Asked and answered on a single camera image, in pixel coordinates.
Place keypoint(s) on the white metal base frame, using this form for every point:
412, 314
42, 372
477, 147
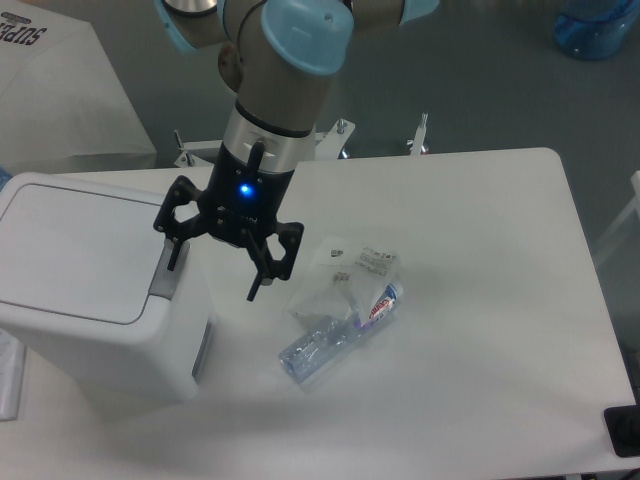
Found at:
328, 145

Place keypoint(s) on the white push-top trash can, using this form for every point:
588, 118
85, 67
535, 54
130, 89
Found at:
91, 286

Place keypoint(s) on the blue water jug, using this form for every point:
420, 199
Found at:
593, 30

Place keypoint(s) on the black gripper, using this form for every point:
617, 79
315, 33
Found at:
245, 200

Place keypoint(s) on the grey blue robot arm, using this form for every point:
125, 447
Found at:
279, 58

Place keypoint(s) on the metal clamp bolt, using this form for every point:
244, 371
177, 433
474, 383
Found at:
417, 145

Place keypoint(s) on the black device at table edge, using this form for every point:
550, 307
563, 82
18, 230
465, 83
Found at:
623, 427

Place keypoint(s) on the white cloth with lettering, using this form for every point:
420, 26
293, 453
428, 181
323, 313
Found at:
63, 108

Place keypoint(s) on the clear plastic water bottle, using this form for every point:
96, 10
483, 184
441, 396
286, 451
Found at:
330, 339

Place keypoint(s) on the crumpled clear plastic bag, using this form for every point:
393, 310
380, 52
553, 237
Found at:
345, 279

